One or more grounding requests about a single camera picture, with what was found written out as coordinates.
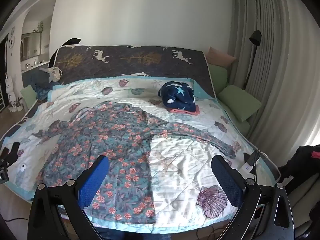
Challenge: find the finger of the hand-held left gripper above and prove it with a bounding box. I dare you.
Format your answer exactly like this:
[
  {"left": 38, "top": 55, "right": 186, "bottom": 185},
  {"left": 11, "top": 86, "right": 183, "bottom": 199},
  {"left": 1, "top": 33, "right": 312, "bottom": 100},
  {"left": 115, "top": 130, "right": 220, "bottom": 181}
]
[{"left": 0, "top": 142, "right": 21, "bottom": 168}]

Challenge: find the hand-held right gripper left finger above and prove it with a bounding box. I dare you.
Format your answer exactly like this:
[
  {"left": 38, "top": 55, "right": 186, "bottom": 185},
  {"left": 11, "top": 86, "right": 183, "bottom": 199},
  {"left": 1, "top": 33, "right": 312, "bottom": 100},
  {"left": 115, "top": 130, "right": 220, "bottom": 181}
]
[{"left": 27, "top": 155, "right": 110, "bottom": 240}]

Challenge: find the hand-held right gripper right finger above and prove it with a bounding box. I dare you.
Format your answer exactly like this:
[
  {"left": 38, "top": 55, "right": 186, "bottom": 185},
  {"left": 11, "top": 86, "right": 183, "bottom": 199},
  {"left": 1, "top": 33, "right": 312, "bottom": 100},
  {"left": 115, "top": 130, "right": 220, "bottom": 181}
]
[{"left": 211, "top": 155, "right": 294, "bottom": 240}]

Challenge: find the teal floral shirt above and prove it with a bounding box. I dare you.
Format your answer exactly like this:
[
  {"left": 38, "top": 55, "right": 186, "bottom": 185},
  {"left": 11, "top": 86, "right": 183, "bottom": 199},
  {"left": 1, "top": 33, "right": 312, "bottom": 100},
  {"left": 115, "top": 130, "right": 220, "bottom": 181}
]
[{"left": 31, "top": 101, "right": 237, "bottom": 224}]

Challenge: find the white seashell print quilt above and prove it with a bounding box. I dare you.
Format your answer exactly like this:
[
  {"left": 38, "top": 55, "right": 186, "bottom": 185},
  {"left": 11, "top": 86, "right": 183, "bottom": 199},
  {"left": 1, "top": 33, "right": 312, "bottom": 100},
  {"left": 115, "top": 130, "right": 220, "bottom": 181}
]
[{"left": 0, "top": 77, "right": 274, "bottom": 230}]

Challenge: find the white rabbit figurine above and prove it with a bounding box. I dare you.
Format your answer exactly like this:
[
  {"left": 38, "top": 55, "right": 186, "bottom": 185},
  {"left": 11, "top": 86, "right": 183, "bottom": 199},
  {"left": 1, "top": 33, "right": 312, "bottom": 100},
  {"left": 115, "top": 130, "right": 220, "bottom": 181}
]
[{"left": 5, "top": 76, "right": 23, "bottom": 112}]

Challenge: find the green cushion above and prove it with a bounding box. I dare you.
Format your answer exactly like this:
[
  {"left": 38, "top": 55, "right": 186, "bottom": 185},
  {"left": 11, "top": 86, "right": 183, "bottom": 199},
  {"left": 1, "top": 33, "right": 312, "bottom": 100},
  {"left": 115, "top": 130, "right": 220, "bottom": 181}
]
[{"left": 20, "top": 85, "right": 38, "bottom": 110}]

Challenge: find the blue crumpled cloth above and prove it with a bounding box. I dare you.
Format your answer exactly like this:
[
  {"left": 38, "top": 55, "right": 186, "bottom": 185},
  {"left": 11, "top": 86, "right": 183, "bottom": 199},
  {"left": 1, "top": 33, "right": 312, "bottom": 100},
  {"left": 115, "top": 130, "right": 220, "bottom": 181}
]
[{"left": 32, "top": 79, "right": 57, "bottom": 100}]

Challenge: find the pink folded cloth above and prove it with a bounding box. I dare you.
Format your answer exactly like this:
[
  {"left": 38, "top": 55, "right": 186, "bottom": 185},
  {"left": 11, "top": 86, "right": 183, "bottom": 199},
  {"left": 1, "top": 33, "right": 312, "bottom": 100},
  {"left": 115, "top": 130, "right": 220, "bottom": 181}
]
[{"left": 169, "top": 104, "right": 200, "bottom": 116}]

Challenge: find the black clothing pile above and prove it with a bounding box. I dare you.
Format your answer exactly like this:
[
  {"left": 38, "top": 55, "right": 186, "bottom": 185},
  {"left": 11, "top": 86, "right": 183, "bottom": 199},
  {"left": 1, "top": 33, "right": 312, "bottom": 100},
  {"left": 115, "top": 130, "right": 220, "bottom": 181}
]
[{"left": 277, "top": 145, "right": 320, "bottom": 195}]

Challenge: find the green pillow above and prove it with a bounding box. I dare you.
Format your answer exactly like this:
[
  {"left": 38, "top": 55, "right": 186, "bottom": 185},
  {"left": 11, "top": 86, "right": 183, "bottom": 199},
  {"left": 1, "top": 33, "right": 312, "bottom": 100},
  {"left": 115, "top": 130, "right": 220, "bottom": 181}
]
[
  {"left": 207, "top": 64, "right": 228, "bottom": 94},
  {"left": 216, "top": 85, "right": 262, "bottom": 122}
]

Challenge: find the navy star print garment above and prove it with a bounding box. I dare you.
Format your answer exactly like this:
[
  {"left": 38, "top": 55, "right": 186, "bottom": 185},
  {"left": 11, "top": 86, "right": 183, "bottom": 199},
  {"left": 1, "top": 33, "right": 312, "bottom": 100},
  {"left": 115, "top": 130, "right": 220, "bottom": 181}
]
[{"left": 157, "top": 81, "right": 197, "bottom": 112}]

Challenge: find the pink pillow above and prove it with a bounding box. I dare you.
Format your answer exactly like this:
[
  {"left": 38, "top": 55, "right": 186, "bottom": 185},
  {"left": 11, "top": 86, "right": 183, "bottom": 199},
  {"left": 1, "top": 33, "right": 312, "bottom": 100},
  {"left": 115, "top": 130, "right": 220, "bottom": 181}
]
[{"left": 206, "top": 46, "right": 237, "bottom": 68}]

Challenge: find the dark deer print headboard cover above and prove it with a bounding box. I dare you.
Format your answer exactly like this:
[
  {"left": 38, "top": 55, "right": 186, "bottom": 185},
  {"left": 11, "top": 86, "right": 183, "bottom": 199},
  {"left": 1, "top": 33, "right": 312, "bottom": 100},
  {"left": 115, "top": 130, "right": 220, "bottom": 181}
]
[{"left": 49, "top": 44, "right": 217, "bottom": 99}]

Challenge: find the grey curtain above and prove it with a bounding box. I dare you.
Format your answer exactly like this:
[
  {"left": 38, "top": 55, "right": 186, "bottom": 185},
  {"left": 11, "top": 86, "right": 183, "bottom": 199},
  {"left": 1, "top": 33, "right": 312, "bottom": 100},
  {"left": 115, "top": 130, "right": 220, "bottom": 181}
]
[{"left": 228, "top": 0, "right": 320, "bottom": 153}]

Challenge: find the black floor lamp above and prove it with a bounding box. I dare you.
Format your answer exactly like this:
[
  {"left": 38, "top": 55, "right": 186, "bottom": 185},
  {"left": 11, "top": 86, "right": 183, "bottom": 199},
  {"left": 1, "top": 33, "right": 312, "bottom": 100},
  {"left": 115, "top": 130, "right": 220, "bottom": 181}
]
[{"left": 244, "top": 30, "right": 262, "bottom": 90}]

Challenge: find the black cable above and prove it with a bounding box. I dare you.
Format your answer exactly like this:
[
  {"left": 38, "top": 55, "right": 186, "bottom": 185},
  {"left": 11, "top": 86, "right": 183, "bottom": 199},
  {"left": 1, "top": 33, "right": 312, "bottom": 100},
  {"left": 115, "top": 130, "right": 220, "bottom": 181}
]
[{"left": 244, "top": 149, "right": 263, "bottom": 183}]

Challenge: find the wall mirror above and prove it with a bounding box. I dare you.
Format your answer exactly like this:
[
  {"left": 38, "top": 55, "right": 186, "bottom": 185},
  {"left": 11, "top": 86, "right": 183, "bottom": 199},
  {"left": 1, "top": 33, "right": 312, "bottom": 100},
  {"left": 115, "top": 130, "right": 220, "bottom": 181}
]
[{"left": 21, "top": 32, "right": 41, "bottom": 61}]

